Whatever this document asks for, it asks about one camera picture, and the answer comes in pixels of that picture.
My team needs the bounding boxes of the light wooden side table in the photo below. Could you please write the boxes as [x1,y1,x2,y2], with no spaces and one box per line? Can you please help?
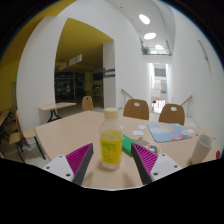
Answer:
[38,101,77,124]

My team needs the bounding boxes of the round colourful sticker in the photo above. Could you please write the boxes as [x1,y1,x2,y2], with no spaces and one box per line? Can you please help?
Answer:
[145,143,161,155]

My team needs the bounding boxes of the green flat box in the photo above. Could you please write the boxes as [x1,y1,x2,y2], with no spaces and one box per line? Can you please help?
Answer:
[121,134,141,158]

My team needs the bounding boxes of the dark shop shelf unit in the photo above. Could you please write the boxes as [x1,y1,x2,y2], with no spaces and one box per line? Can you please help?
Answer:
[54,73,86,101]

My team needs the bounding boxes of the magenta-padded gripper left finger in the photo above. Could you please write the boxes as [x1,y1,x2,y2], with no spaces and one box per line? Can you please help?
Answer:
[42,143,95,186]

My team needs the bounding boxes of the colourful printed mouse pad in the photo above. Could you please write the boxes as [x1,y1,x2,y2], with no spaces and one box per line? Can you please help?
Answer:
[147,122,194,144]

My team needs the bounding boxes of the white and red hanging sign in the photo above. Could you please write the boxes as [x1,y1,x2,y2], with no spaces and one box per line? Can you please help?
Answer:
[58,54,83,72]

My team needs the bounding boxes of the white mug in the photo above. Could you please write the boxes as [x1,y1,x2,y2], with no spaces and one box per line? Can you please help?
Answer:
[189,132,215,165]

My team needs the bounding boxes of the wooden stair handrail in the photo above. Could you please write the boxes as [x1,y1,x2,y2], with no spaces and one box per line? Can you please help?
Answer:
[120,88,134,108]
[180,94,194,118]

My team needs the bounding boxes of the green potted plant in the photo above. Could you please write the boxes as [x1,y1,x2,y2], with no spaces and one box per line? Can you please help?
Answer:
[140,45,152,56]

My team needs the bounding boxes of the wooden chair with metal legs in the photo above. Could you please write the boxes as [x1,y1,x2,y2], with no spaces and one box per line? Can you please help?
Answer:
[9,109,47,160]

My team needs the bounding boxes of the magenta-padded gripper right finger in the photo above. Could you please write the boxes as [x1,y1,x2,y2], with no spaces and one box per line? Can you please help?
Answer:
[130,142,184,186]

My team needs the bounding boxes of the clear bottle with yellow label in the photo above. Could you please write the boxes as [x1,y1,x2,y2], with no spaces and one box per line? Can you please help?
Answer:
[98,107,125,170]

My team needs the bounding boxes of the wooden chair with round hole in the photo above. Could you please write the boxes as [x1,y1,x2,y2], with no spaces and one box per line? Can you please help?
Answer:
[81,95,95,112]
[122,98,150,121]
[158,103,186,127]

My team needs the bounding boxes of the group of round ceiling lights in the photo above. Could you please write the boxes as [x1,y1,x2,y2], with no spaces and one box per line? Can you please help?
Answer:
[138,13,165,51]

